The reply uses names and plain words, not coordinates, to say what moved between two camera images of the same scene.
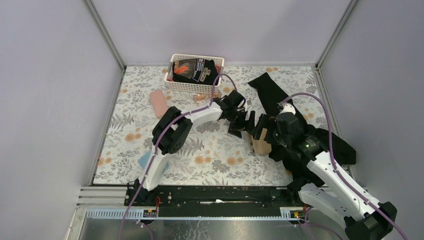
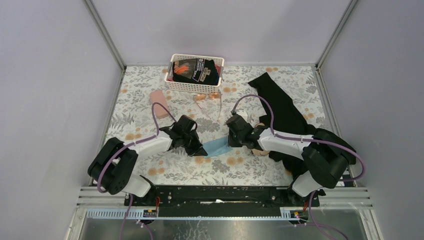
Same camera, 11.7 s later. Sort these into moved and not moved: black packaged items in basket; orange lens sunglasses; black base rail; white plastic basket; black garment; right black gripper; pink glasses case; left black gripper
Moved: right black gripper; left black gripper
Not moved: black garment; white plastic basket; pink glasses case; black packaged items in basket; black base rail; orange lens sunglasses
